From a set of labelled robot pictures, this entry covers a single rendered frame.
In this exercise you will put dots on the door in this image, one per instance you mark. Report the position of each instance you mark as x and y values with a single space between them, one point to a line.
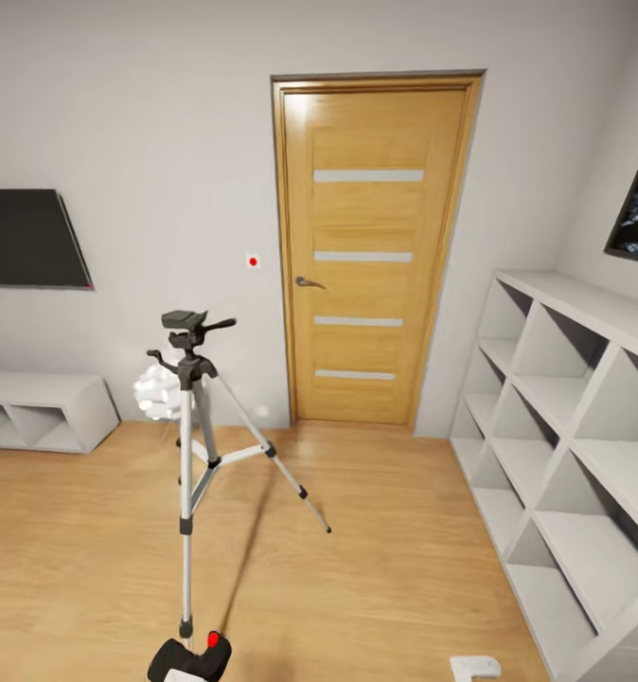
369 170

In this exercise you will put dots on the digital camera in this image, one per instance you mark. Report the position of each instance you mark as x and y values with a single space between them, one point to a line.
174 655

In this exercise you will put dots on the wall mounted tv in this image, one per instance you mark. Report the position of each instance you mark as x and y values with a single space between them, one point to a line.
37 246

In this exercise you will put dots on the camera tripod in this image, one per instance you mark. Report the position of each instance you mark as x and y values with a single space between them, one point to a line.
189 372

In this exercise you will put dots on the electric switch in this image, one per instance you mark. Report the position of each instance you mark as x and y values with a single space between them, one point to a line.
253 261

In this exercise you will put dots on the bookcase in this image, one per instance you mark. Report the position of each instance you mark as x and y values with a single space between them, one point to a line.
71 413
549 508

